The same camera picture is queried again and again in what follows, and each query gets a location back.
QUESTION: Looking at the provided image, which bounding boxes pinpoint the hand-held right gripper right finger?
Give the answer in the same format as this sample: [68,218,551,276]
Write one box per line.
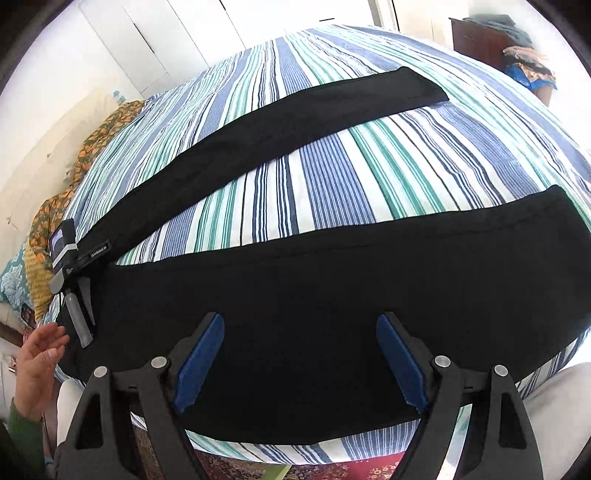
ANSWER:
[376,313,548,480]

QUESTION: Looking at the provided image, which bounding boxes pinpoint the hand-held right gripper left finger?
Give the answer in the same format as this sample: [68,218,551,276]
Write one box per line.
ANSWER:
[55,311,227,480]

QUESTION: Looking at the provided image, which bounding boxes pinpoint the black pants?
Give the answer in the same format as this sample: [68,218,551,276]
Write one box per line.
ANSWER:
[55,66,591,446]

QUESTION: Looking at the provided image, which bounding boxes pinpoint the person's left forearm green sleeve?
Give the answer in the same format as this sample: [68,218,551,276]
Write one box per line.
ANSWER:
[0,399,49,480]

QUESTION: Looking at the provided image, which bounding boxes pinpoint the person's left hand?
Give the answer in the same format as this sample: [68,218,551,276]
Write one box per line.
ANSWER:
[14,323,71,421]

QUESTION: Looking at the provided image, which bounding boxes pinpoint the yellow dotted cloth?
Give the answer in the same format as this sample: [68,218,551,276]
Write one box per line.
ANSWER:
[23,244,55,325]

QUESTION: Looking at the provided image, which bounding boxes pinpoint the teal patterned pillow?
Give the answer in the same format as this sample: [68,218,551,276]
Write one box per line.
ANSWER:
[0,244,35,315]

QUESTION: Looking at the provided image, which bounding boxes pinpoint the orange floral cloth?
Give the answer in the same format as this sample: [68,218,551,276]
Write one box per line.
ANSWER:
[28,99,146,261]

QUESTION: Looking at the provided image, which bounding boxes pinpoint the cream headboard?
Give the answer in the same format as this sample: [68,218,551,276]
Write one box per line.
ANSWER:
[0,88,122,259]

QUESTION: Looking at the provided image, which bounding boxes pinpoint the person's left white trouser leg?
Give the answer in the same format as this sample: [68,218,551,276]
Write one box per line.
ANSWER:
[55,378,88,448]

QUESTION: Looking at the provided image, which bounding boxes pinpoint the person's white trouser leg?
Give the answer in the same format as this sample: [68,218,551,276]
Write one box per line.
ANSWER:
[517,362,591,459]
[55,378,88,448]

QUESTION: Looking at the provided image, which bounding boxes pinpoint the person's right white trouser leg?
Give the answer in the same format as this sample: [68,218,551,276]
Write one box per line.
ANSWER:
[517,362,591,459]

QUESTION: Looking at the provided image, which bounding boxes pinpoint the striped bed sheet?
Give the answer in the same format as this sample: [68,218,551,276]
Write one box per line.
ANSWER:
[28,23,591,464]

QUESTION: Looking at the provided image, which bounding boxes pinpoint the white wardrobe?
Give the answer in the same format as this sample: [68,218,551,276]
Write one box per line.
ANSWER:
[78,0,247,93]

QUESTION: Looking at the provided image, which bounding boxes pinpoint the pile of clothes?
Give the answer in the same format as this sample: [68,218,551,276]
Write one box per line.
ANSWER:
[462,14,559,95]

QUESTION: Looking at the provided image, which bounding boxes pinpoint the dark wooden cabinet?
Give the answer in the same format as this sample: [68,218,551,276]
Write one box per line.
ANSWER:
[449,16,509,62]

